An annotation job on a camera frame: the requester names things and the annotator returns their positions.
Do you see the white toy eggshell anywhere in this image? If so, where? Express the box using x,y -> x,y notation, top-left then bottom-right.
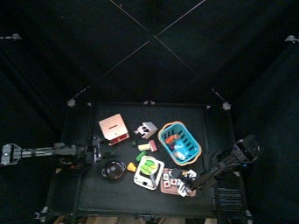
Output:
173,151 -> 189,162

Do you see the teal basket with orange rim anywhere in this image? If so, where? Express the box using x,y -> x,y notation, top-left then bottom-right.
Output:
156,121 -> 202,167

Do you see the red flat toy piece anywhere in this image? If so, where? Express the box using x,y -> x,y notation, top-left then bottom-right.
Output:
106,133 -> 130,146

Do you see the pink toy tray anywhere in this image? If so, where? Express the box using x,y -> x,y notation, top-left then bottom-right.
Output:
158,167 -> 198,198

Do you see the black toy pot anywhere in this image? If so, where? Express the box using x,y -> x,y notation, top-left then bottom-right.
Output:
100,159 -> 128,180

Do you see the light wooden cutting board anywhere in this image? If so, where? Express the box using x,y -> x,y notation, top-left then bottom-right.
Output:
97,113 -> 129,141

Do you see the light green leafy toy vegetable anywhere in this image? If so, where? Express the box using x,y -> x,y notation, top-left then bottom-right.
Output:
140,164 -> 158,176

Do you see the orange toy food piece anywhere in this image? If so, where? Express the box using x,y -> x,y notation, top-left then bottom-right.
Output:
125,162 -> 138,173

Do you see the green toy pea pod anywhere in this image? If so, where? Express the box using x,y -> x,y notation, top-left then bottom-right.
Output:
134,150 -> 148,163

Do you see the blue and white toy carton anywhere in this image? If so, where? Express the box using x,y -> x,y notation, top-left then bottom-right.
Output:
172,140 -> 189,154

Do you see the white toy induction stove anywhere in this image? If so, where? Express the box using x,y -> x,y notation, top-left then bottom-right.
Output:
132,155 -> 165,192

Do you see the red striped toy sushi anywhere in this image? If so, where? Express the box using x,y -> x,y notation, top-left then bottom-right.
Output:
148,139 -> 158,153

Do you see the white text label sticker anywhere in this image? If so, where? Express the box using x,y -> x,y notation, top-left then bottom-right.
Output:
216,187 -> 245,218

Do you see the white toy knife block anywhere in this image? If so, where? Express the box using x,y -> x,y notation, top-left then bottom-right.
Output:
133,121 -> 158,140

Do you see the orange toy carrot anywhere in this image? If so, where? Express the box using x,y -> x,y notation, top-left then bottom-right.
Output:
164,133 -> 181,144

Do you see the white pan with grey handle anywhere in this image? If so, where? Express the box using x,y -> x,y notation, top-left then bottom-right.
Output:
137,158 -> 161,189

